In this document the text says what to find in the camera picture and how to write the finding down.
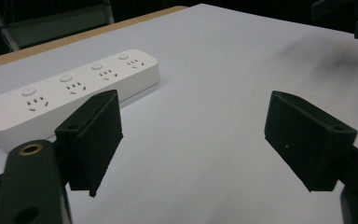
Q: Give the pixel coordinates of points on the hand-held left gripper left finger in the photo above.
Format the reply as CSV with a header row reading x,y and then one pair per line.
x,y
88,137

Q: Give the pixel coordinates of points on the dark metal stand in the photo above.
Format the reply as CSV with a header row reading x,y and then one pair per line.
x,y
52,21

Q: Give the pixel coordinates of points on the white power strip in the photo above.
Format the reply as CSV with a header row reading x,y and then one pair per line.
x,y
56,93

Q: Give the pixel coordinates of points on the dark equipment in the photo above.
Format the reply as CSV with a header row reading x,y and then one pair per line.
x,y
351,15

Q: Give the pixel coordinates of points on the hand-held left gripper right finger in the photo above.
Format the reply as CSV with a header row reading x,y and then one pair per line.
x,y
304,140

